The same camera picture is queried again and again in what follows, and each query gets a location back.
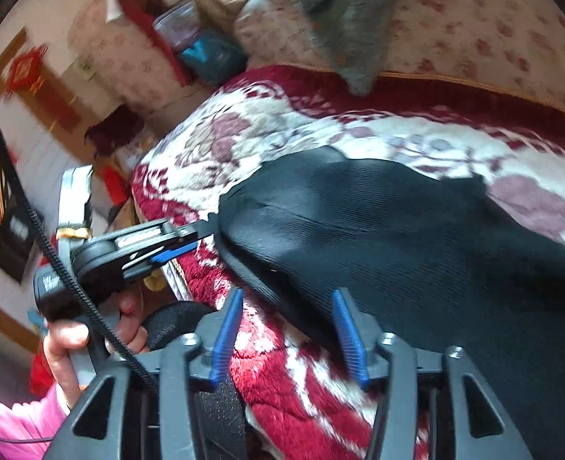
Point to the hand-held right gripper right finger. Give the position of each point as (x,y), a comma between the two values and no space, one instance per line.
(352,345)

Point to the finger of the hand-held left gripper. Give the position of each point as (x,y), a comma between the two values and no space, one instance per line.
(186,232)
(172,254)

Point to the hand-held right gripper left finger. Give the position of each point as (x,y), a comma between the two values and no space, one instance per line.
(226,340)

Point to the black pants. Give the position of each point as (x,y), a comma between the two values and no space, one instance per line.
(383,249)

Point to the person's left forearm pink sleeve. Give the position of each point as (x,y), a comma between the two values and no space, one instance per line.
(14,421)

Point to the person's left hand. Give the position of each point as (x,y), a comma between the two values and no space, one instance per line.
(64,345)

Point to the dark textured cloth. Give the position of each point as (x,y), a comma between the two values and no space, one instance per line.
(222,421)

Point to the dark red cloth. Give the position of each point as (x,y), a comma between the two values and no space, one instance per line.
(115,129)

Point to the red floral plush blanket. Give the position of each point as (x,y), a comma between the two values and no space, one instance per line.
(263,124)

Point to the blue bag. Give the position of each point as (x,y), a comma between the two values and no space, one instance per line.
(213,60)

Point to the floral hanging cloth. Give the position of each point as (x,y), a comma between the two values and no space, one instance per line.
(110,57)

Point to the clear plastic bag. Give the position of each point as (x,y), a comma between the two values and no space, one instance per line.
(177,24)

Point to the red hanging cloth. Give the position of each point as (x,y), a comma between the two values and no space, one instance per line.
(141,14)

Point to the grey fleece garment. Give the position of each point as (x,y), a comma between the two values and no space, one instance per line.
(349,24)

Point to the floral covered sofa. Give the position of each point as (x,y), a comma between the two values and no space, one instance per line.
(479,24)

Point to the red knot wall decoration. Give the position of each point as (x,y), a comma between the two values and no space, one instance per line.
(26,72)

